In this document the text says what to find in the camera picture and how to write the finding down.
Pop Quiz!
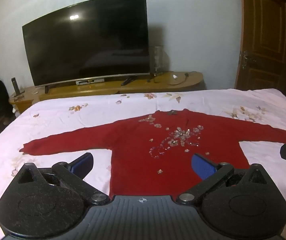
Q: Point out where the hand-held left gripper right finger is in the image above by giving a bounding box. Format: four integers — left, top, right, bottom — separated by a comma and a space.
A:
177, 153, 271, 204

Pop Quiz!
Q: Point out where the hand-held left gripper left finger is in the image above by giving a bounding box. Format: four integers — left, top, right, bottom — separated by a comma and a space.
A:
16, 152, 111, 205

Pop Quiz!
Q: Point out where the red sequined sweater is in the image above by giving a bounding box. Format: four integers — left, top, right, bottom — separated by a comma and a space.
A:
19, 109, 286, 200

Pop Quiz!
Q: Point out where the white floral bedsheet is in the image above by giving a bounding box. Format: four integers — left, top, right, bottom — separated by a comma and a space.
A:
0, 88, 286, 240

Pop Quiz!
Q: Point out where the silver set-top box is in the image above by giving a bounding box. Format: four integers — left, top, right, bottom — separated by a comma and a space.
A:
76, 79, 105, 85

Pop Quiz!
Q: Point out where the wooden television stand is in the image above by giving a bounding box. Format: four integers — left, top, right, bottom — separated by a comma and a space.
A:
8, 71, 204, 113

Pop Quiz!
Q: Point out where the dark upright device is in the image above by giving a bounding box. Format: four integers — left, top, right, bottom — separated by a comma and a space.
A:
11, 77, 25, 94

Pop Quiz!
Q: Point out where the clear glass vase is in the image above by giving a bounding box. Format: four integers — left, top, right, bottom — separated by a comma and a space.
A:
150, 45, 170, 75

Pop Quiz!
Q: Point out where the brown wooden door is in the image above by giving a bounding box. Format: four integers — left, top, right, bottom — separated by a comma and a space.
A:
235, 0, 286, 96

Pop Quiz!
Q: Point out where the black curved television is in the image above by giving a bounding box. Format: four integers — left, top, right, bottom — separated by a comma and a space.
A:
22, 0, 150, 88

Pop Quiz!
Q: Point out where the black cable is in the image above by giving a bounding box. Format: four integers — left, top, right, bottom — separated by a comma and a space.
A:
154, 71, 196, 85

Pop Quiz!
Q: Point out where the metal door handle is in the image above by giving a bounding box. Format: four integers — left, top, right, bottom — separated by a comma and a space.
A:
240, 51, 256, 70

